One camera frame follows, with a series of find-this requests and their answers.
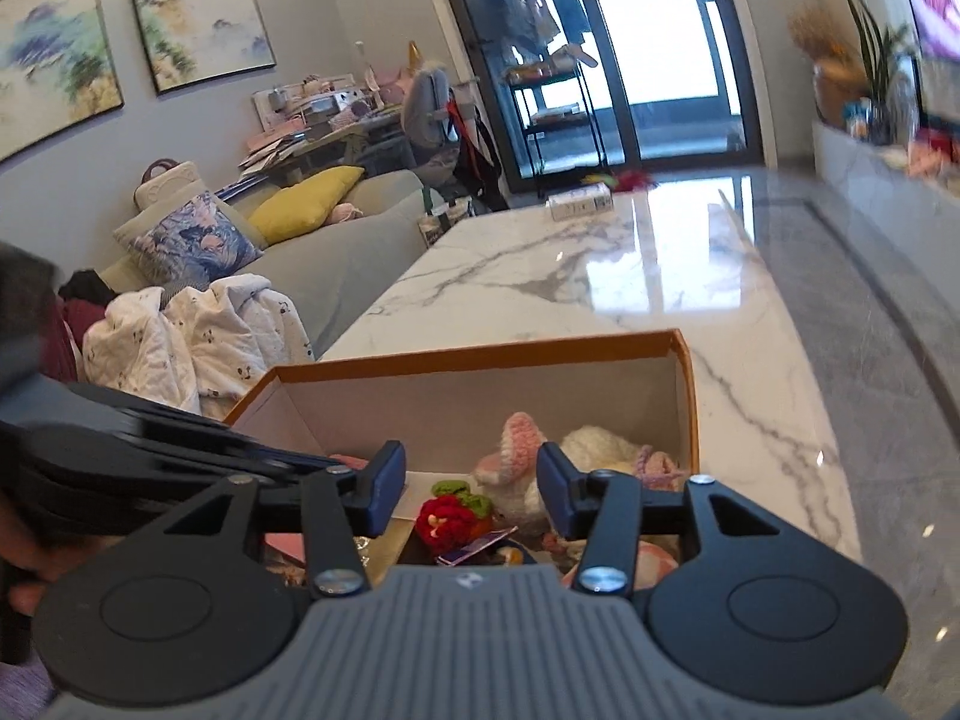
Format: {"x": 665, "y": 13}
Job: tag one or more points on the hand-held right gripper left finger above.
{"x": 382, "y": 487}

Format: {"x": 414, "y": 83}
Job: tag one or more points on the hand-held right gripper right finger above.
{"x": 555, "y": 495}

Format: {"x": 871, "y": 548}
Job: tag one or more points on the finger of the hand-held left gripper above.
{"x": 289, "y": 463}

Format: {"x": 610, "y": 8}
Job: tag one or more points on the cream bunny plush purple bow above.
{"x": 600, "y": 446}

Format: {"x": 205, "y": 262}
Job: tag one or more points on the red crochet strawberry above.
{"x": 442, "y": 525}

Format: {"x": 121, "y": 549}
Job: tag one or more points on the orange cardboard box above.
{"x": 450, "y": 390}

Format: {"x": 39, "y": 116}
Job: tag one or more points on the person's left hand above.
{"x": 26, "y": 600}

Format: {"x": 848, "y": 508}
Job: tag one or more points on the purple paper tag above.
{"x": 480, "y": 546}

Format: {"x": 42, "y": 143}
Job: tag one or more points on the dark red cloth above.
{"x": 71, "y": 330}

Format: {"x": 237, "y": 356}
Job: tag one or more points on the white printed quilt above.
{"x": 187, "y": 345}

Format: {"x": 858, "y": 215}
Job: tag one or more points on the grey sofa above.
{"x": 337, "y": 270}

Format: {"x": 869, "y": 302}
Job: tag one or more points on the blue floral pillow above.
{"x": 187, "y": 244}

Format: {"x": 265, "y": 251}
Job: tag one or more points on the yellow pillow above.
{"x": 304, "y": 206}

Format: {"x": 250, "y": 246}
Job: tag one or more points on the beige handbag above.
{"x": 169, "y": 184}

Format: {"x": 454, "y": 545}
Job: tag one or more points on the white small box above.
{"x": 581, "y": 202}

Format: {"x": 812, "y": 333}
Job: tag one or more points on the red feathered toy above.
{"x": 622, "y": 180}

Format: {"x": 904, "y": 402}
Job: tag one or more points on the black and red bag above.
{"x": 476, "y": 157}

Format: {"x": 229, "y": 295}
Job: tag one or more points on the cluttered desk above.
{"x": 322, "y": 120}

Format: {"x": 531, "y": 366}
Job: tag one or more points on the grey desk chair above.
{"x": 427, "y": 120}

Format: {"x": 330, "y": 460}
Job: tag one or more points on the black metal rack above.
{"x": 555, "y": 120}

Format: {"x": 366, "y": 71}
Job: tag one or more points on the framed landscape painting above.
{"x": 52, "y": 64}
{"x": 199, "y": 22}

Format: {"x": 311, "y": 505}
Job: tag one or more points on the white marble tv cabinet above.
{"x": 877, "y": 195}

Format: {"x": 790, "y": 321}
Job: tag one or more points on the glass sliding door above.
{"x": 660, "y": 52}

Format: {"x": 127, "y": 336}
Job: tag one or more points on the hanging clothes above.
{"x": 540, "y": 7}

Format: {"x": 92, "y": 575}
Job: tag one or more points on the brown round vase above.
{"x": 836, "y": 86}

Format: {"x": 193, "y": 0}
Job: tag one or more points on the green potted plant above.
{"x": 885, "y": 75}

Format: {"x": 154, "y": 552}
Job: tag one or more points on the television screen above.
{"x": 937, "y": 0}

